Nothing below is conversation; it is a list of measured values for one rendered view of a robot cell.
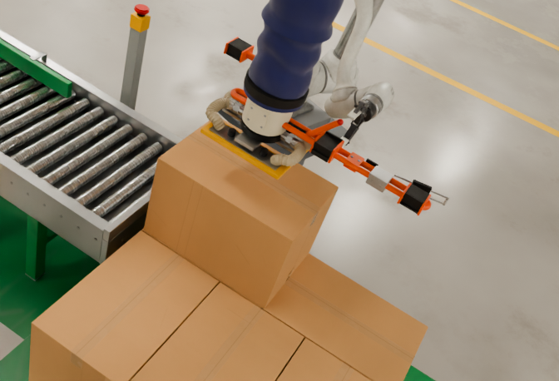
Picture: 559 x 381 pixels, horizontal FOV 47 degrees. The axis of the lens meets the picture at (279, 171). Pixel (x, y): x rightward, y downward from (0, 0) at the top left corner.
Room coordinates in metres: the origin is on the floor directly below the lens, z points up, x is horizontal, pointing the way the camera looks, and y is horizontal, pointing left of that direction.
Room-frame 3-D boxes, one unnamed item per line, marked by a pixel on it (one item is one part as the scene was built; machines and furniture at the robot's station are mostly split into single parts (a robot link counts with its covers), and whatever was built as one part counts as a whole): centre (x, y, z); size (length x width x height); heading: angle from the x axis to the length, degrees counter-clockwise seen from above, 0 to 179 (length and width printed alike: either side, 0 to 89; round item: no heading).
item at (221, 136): (1.84, 0.14, 1.13); 0.34 x 0.10 x 0.05; 72
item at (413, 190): (1.75, -0.46, 1.23); 0.08 x 0.07 x 0.05; 72
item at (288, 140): (1.93, 0.11, 1.17); 0.34 x 0.25 x 0.06; 72
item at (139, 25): (2.68, 0.86, 0.50); 0.07 x 0.07 x 1.00; 73
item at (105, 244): (2.03, 0.45, 0.47); 0.70 x 0.03 x 0.15; 163
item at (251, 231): (1.93, 0.10, 0.74); 0.60 x 0.40 x 0.40; 73
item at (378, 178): (1.79, -0.33, 1.23); 0.07 x 0.07 x 0.04; 72
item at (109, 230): (2.03, 0.45, 0.58); 0.70 x 0.03 x 0.06; 163
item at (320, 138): (1.86, -0.13, 1.24); 0.10 x 0.08 x 0.06; 162
